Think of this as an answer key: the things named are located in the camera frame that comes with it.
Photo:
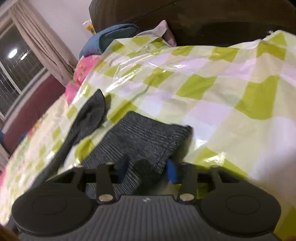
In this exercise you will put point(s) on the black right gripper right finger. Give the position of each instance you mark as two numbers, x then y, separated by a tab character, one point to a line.
186	175

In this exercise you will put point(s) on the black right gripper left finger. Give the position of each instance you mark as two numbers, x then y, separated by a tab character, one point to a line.
108	174

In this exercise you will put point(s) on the dark grey striped pants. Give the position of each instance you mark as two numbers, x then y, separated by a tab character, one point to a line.
146	143

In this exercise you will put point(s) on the green checkered plastic bed cover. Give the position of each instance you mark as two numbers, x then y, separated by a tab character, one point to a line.
239	100

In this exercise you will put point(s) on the pink floral bedsheet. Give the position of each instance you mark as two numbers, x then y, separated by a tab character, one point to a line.
82	69

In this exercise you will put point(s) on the beige curtain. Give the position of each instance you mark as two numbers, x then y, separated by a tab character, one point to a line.
44	42

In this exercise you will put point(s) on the blue pillow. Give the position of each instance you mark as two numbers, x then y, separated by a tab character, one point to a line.
98	43

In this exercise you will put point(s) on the window with metal grille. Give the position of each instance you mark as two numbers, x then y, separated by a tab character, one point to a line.
20	68

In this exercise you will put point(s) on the pink patterned pillow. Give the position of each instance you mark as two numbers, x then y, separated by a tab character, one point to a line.
161	30

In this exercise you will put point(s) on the yellow plastic bag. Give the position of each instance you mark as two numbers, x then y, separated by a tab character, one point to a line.
89	26

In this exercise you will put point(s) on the dark wooden headboard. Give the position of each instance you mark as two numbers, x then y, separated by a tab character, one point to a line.
200	22

